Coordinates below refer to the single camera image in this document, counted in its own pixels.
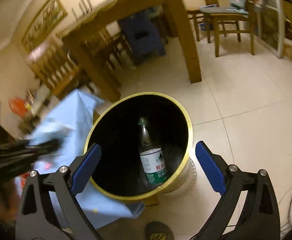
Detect clear plastic water bottle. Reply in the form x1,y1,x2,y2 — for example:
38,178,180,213
138,118,168,189

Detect wooden chair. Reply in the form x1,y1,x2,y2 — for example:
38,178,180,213
200,0,256,57
24,37,97,100

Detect wooden dining table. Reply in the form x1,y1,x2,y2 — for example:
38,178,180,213
59,0,202,102

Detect orange plastic bag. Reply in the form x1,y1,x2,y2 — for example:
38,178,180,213
8,98,27,118

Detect black gold trash bin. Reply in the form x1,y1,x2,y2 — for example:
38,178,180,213
84,92,193,203

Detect black wifi router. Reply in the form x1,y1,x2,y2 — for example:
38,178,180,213
71,0,92,22

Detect blue plastic stool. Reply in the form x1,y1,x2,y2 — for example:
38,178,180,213
117,10,166,65

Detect blue cartoon tablecloth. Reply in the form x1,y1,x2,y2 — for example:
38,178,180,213
25,89,145,229

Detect near wooden chair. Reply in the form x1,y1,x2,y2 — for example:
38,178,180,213
24,37,97,100

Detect right side wooden chair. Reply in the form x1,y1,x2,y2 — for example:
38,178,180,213
200,0,256,57

